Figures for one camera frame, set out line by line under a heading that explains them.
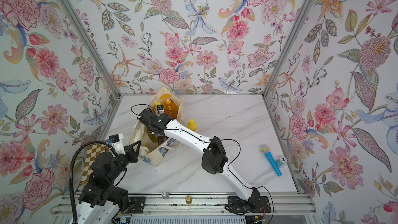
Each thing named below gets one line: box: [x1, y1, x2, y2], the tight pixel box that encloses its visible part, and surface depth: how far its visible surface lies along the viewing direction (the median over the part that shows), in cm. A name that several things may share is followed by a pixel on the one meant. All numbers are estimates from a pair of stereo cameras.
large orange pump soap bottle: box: [160, 93, 179, 120], surface depth 92 cm
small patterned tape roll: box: [275, 156, 288, 168], surface depth 84 cm
